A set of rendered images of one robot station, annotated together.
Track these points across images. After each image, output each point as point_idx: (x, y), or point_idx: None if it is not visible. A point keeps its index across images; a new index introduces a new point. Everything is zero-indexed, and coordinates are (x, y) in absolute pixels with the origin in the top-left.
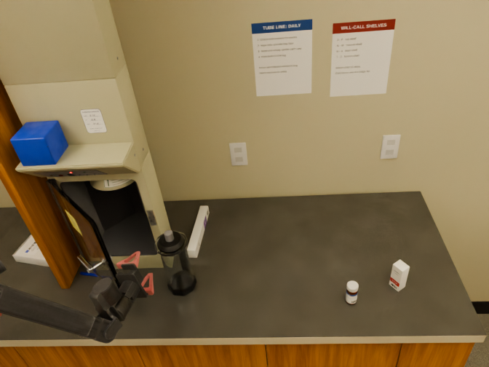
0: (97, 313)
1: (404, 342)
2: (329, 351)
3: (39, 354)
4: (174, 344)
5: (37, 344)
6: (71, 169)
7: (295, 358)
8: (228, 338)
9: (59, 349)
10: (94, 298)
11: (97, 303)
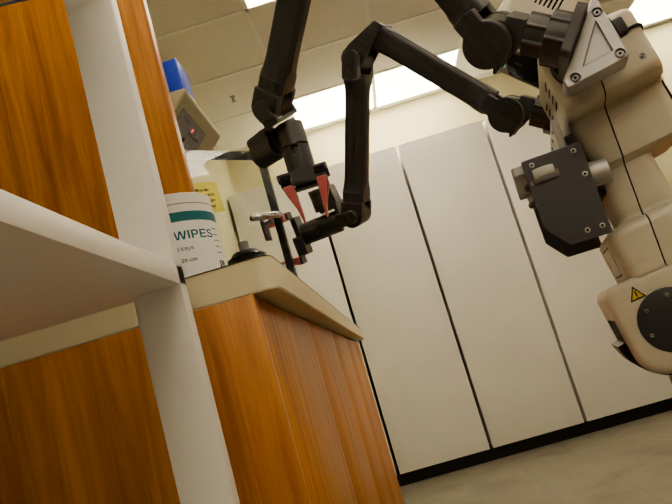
0: (336, 215)
1: (361, 336)
2: (357, 364)
3: (326, 371)
4: (346, 325)
5: (328, 312)
6: (204, 118)
7: (359, 378)
8: (348, 319)
9: (327, 357)
10: (332, 185)
11: (335, 191)
